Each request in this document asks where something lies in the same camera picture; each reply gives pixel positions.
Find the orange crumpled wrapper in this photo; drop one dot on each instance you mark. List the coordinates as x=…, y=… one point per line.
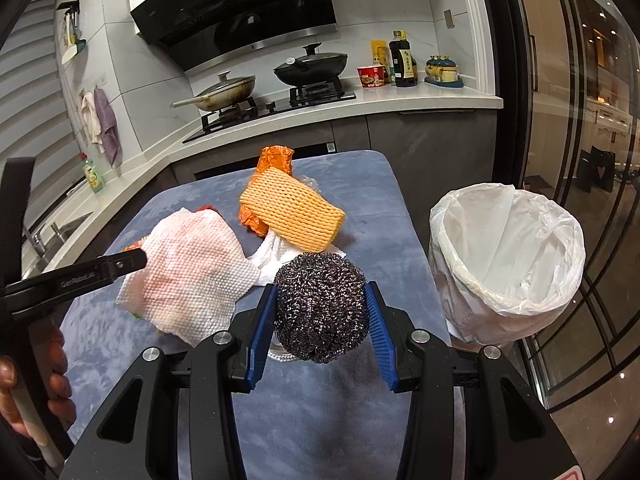
x=274, y=156

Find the white paper towel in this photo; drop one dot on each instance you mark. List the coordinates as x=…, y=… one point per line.
x=197, y=272

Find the person's left hand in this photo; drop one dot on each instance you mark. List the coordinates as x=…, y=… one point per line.
x=60, y=404

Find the wall rack with utensils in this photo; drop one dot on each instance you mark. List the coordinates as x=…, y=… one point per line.
x=72, y=39

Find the red instant noodle cup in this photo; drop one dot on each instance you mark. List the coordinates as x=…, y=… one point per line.
x=372, y=76

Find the dark soy sauce bottle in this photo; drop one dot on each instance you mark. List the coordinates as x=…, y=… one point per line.
x=404, y=71

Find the bin with white liner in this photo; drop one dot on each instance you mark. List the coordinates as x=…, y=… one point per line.
x=506, y=262

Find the steel wool scrubber ball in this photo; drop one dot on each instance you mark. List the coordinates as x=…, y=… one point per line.
x=321, y=308

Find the black-framed glass sliding door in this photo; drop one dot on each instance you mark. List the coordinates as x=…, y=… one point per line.
x=568, y=74

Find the black range hood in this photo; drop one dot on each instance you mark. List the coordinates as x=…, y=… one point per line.
x=196, y=32

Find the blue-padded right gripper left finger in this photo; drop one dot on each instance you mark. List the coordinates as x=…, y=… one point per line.
x=134, y=433

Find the yellow snack packet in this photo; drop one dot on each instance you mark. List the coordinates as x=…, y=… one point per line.
x=379, y=52

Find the kitchen sink faucet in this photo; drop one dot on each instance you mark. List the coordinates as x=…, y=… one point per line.
x=45, y=249

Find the green dish soap bottle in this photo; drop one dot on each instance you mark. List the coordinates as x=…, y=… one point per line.
x=92, y=175

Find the beige frying pan with lid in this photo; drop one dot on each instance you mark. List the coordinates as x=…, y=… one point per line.
x=226, y=92

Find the black gas stove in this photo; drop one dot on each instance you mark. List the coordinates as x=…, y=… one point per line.
x=248, y=110

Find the black wok with lid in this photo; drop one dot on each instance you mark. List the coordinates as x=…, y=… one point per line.
x=311, y=68

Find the orange plastic bag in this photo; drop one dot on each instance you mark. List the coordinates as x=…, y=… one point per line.
x=138, y=244

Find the grey kitchen cabinets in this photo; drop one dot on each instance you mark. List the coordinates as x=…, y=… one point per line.
x=431, y=153

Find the white hanging towel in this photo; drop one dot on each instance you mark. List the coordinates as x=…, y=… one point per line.
x=90, y=117

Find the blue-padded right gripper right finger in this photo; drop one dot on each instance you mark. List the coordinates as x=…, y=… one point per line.
x=508, y=433

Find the purple hanging towel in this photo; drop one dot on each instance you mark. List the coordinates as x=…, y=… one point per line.
x=109, y=132

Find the blue-gold spice jar set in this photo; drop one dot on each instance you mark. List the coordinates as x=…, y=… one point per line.
x=442, y=71

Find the large orange foam net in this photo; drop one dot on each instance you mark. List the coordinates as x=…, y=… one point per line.
x=293, y=210

